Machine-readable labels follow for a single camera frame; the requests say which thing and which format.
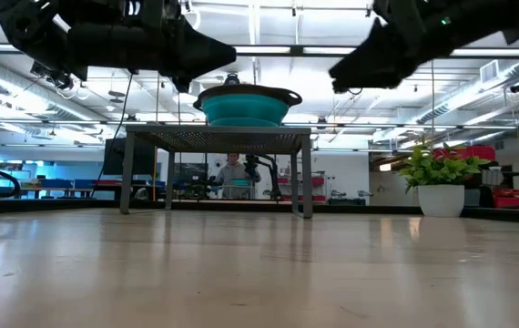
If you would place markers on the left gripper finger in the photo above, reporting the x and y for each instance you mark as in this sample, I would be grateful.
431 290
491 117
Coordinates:
196 54

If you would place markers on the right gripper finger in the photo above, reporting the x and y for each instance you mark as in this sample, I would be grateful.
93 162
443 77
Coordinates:
378 64

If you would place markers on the blue collapsible bowl grey rim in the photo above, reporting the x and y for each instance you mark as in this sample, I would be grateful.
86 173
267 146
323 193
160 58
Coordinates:
243 109

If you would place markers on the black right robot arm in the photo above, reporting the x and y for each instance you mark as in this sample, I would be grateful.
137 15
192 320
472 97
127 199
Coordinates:
514 13

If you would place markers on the black background robot arm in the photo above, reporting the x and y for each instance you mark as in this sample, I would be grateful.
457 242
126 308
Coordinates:
252 164

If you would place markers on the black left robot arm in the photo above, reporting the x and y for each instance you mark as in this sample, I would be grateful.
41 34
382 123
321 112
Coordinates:
23 27

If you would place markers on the black ceiling spotlight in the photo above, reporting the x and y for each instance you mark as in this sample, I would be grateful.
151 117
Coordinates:
232 79

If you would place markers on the overhead beam with light bars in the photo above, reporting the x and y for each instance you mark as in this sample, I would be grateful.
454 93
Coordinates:
296 50

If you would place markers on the grey perforated metal stand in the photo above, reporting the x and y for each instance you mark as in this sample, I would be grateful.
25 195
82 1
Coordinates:
223 143

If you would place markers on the black monitor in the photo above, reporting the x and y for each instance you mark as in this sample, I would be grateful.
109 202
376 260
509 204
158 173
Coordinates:
143 157

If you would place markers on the person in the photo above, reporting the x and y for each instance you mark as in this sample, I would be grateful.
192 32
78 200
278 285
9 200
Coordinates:
234 173

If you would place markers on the red storage bins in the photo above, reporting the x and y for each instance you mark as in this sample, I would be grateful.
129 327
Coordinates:
478 152

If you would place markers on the teal background bowl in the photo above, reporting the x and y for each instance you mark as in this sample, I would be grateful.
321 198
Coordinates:
241 182

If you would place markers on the green plant in white pot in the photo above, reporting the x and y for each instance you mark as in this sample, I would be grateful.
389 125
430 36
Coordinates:
441 200

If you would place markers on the red box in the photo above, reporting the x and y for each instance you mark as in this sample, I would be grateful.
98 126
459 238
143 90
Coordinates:
510 199

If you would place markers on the black aluminium table frame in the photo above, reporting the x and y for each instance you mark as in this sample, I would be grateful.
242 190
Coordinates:
505 214

